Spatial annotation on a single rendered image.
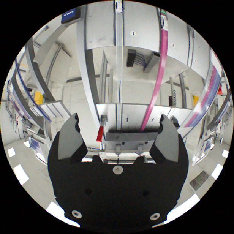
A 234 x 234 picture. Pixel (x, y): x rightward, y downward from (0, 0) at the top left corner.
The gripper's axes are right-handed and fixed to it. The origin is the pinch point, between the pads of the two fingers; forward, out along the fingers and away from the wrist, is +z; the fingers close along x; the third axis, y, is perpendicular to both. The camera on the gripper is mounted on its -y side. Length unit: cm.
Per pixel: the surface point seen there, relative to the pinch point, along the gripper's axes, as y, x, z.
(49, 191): 183, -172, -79
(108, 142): 22.0, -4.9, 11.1
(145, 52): -22.7, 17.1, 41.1
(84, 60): -9.9, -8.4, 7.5
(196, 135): 59, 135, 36
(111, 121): 13.2, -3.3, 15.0
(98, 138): 12.0, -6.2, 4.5
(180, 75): -15, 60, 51
